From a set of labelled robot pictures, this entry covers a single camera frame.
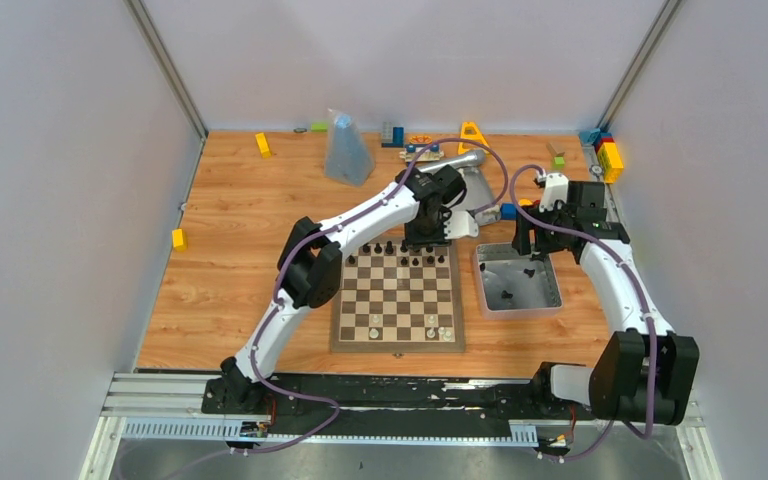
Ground grey tray white pieces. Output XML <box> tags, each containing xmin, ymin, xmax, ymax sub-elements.
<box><xmin>453</xmin><ymin>167</ymin><xmax>501</xmax><ymax>227</ymax></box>

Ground wooden chess board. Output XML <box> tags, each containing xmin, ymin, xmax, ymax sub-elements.
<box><xmin>330</xmin><ymin>236</ymin><xmax>466</xmax><ymax>354</ymax></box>

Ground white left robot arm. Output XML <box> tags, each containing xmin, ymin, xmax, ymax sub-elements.
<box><xmin>206</xmin><ymin>166</ymin><xmax>467</xmax><ymax>413</ymax></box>

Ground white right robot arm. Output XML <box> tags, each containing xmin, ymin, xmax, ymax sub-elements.
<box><xmin>512</xmin><ymin>173</ymin><xmax>700</xmax><ymax>428</ymax></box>

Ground grey tray black pieces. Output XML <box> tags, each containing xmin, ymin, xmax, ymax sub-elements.
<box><xmin>473</xmin><ymin>243</ymin><xmax>563</xmax><ymax>321</ymax></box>

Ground blue white toy car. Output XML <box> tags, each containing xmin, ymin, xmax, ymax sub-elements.
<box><xmin>399</xmin><ymin>135</ymin><xmax>445</xmax><ymax>163</ymax></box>

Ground silver metal cylinder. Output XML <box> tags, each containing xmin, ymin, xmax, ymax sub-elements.
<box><xmin>417</xmin><ymin>149</ymin><xmax>486</xmax><ymax>174</ymax></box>

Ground blue grey lego block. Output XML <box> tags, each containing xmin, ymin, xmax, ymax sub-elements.
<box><xmin>380</xmin><ymin>122</ymin><xmax>405</xmax><ymax>149</ymax></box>

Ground clear blue plastic bag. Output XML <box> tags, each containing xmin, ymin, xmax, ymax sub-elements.
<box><xmin>324</xmin><ymin>109</ymin><xmax>376</xmax><ymax>187</ymax></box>

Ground yellow triangular toy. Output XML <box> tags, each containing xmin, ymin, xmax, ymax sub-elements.
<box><xmin>457</xmin><ymin>121</ymin><xmax>489</xmax><ymax>155</ymax></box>

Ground stacked coloured duplo blocks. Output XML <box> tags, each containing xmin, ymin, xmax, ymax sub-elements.
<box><xmin>578</xmin><ymin>129</ymin><xmax>624</xmax><ymax>184</ymax></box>

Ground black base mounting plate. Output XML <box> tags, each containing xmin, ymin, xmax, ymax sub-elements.
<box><xmin>201</xmin><ymin>373</ymin><xmax>593</xmax><ymax>439</ymax></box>

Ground yellow cube at left edge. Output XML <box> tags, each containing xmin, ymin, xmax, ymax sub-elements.
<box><xmin>171</xmin><ymin>228</ymin><xmax>188</xmax><ymax>252</ymax></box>

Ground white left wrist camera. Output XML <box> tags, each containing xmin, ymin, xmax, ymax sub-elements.
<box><xmin>444</xmin><ymin>211</ymin><xmax>479</xmax><ymax>241</ymax></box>

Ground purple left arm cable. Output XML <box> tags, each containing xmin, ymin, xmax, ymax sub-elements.
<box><xmin>250</xmin><ymin>138</ymin><xmax>511</xmax><ymax>456</ymax></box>

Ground yellow block by wall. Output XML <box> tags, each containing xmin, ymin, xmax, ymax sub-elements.
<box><xmin>254</xmin><ymin>132</ymin><xmax>273</xmax><ymax>158</ymax></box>

